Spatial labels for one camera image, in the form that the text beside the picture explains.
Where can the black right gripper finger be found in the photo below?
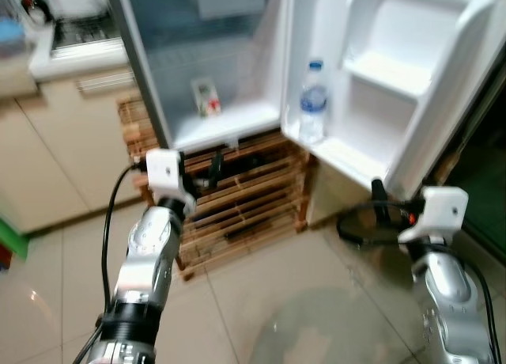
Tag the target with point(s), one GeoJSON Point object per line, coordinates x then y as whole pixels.
{"type": "Point", "coordinates": [379, 196]}

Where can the white fridge door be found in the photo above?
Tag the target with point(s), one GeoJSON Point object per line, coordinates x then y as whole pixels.
{"type": "Point", "coordinates": [395, 79]}

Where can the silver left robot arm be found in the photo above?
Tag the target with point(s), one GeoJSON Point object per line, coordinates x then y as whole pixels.
{"type": "Point", "coordinates": [146, 261]}

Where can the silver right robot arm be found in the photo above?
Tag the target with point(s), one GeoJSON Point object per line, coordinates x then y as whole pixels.
{"type": "Point", "coordinates": [451, 301]}

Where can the grey fridge drawer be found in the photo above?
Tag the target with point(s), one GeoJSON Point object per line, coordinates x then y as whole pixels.
{"type": "Point", "coordinates": [229, 0]}

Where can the white topped beige cabinet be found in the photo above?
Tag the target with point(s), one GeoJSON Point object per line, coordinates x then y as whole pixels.
{"type": "Point", "coordinates": [336, 198]}

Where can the wooden slatted rack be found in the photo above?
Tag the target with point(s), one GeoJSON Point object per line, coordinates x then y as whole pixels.
{"type": "Point", "coordinates": [253, 206]}

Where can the small white drink carton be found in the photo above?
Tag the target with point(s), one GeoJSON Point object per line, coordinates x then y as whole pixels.
{"type": "Point", "coordinates": [207, 97]}

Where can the green glass sliding door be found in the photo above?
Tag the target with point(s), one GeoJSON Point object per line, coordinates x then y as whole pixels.
{"type": "Point", "coordinates": [482, 182]}

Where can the clear plastic water bottle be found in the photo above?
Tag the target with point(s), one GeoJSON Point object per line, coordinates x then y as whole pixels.
{"type": "Point", "coordinates": [313, 107]}

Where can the white kitchen countertop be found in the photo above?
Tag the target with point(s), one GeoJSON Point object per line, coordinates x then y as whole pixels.
{"type": "Point", "coordinates": [71, 63]}

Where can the dark gas stove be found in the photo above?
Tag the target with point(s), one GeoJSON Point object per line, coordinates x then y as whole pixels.
{"type": "Point", "coordinates": [83, 32]}

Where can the green plastic item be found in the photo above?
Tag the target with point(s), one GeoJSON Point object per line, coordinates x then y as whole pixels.
{"type": "Point", "coordinates": [14, 236]}

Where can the red plastic item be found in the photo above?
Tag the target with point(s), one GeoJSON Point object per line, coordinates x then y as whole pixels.
{"type": "Point", "coordinates": [5, 255]}

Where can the blue container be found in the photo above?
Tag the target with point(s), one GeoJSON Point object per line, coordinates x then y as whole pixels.
{"type": "Point", "coordinates": [12, 36]}

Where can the dark red bottle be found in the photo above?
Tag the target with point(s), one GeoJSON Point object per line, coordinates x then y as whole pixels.
{"type": "Point", "coordinates": [33, 4]}

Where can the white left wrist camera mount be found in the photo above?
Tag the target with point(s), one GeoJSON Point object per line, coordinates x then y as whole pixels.
{"type": "Point", "coordinates": [166, 174]}

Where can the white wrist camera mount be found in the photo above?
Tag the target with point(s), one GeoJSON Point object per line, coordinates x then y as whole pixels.
{"type": "Point", "coordinates": [439, 210]}
{"type": "Point", "coordinates": [166, 174]}

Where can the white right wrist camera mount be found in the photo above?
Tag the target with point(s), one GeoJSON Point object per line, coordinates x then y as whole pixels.
{"type": "Point", "coordinates": [439, 210]}

